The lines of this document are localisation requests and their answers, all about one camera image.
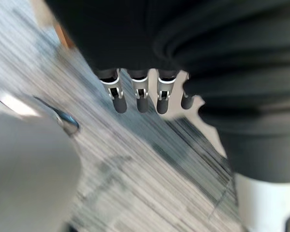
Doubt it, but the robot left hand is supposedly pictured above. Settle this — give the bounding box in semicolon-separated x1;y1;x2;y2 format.
44;0;290;232

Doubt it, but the orange wooden furniture piece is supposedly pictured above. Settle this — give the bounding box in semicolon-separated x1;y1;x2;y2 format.
54;23;75;50

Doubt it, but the silver robot leg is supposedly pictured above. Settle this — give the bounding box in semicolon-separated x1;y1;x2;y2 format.
0;94;84;232

